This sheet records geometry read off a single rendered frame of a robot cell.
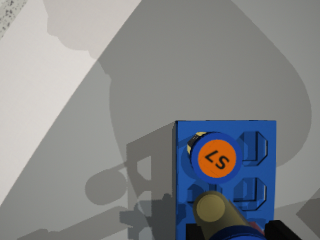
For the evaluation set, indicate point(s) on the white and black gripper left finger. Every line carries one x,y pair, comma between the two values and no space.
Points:
194,232

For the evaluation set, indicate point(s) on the blue tube rack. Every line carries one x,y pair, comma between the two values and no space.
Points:
258,168

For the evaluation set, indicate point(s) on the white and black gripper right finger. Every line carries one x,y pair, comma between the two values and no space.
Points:
277,230

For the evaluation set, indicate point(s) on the grey flat mat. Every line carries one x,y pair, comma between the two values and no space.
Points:
106,169

